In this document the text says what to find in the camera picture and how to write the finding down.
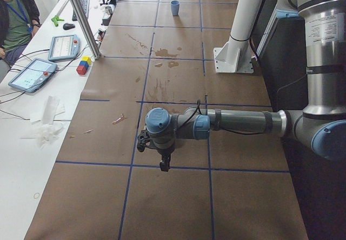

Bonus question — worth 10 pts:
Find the steel cup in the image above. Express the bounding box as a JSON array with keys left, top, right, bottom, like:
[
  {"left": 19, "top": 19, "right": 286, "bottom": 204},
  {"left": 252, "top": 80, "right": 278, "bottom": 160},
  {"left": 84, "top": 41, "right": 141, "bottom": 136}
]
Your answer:
[{"left": 105, "top": 6, "right": 113, "bottom": 15}]

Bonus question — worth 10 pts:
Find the blue plastic cup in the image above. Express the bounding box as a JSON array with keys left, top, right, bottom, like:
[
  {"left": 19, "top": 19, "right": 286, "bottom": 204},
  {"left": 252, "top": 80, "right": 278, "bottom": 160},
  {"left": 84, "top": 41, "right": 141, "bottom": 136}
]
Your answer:
[{"left": 170, "top": 0, "right": 180, "bottom": 16}]

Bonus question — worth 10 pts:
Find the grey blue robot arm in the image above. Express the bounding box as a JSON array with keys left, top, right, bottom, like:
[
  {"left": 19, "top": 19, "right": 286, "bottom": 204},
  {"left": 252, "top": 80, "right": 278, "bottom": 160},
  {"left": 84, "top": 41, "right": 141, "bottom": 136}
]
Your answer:
[{"left": 137, "top": 0, "right": 345, "bottom": 171}]

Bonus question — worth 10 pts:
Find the teach pendant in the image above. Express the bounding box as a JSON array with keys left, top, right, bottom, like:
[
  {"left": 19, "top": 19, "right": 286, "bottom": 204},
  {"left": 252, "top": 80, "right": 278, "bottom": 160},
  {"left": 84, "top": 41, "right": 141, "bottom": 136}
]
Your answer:
[
  {"left": 48, "top": 34, "right": 79, "bottom": 62},
  {"left": 8, "top": 58, "right": 57, "bottom": 93}
]

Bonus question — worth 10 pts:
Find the far teach pendant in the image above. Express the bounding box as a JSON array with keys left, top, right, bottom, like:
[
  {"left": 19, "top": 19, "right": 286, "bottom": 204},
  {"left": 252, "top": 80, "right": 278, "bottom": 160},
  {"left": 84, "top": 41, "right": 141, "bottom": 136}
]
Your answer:
[{"left": 48, "top": 34, "right": 79, "bottom": 62}]

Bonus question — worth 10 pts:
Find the white camera mast with base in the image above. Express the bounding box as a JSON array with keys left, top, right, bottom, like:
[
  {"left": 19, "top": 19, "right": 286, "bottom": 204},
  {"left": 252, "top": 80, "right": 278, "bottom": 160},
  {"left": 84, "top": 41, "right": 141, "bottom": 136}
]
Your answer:
[{"left": 214, "top": 0, "right": 262, "bottom": 74}]

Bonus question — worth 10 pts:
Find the red cube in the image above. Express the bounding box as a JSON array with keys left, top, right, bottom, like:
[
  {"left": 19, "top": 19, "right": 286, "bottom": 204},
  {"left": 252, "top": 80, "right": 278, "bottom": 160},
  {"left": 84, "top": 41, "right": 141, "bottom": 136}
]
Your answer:
[{"left": 76, "top": 65, "right": 88, "bottom": 75}]

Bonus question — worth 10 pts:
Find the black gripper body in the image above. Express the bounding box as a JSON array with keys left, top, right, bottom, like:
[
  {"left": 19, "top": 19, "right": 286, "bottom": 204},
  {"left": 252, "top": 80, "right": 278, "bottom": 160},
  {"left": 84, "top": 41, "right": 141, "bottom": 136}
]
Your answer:
[{"left": 137, "top": 126, "right": 173, "bottom": 156}]

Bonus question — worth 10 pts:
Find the near teach pendant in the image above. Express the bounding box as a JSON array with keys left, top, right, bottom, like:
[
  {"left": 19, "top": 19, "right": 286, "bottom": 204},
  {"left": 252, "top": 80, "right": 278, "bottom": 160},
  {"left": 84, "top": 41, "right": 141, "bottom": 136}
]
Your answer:
[{"left": 8, "top": 58, "right": 57, "bottom": 93}]

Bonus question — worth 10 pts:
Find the crumpled white tissue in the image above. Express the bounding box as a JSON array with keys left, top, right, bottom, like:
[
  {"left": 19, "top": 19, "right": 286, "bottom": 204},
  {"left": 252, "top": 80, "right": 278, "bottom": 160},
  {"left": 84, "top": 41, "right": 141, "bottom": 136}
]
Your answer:
[{"left": 20, "top": 96, "right": 65, "bottom": 148}]

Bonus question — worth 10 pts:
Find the yellow cube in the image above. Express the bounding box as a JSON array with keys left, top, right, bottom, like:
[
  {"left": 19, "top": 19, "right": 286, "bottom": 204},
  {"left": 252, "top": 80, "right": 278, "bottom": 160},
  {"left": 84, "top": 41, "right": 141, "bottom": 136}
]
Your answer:
[{"left": 82, "top": 56, "right": 92, "bottom": 65}]

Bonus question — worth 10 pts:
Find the aluminium frame post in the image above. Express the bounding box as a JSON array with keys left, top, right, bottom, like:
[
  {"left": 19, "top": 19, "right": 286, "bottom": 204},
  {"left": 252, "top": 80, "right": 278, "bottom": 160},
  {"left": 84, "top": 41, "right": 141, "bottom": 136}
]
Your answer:
[{"left": 70, "top": 0, "right": 101, "bottom": 60}]

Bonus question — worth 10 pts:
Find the black computer mouse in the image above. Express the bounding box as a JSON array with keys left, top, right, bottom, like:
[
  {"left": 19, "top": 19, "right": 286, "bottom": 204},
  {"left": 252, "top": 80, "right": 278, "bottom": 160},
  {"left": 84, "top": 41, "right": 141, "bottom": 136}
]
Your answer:
[{"left": 63, "top": 23, "right": 75, "bottom": 30}]

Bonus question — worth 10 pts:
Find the green plastic tool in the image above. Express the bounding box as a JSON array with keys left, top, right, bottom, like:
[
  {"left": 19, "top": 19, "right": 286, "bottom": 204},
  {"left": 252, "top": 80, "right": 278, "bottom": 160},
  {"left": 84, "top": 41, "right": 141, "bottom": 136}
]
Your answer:
[{"left": 51, "top": 15, "right": 64, "bottom": 27}]

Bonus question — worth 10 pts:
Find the seated person green shirt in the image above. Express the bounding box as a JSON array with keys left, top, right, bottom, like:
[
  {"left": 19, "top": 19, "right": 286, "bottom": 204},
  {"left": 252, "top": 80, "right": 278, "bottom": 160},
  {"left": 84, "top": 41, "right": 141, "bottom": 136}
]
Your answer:
[{"left": 1, "top": 0, "right": 41, "bottom": 66}]

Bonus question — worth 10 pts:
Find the blue cube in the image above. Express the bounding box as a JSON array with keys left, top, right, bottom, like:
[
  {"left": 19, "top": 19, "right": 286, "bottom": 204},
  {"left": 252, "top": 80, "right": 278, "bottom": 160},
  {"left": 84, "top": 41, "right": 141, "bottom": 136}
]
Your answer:
[{"left": 79, "top": 61, "right": 89, "bottom": 69}]

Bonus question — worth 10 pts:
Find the black keyboard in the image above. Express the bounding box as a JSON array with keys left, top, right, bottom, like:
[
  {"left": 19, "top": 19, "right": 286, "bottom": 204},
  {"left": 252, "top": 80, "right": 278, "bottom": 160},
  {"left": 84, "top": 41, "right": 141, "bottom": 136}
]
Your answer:
[{"left": 72, "top": 0, "right": 90, "bottom": 21}]

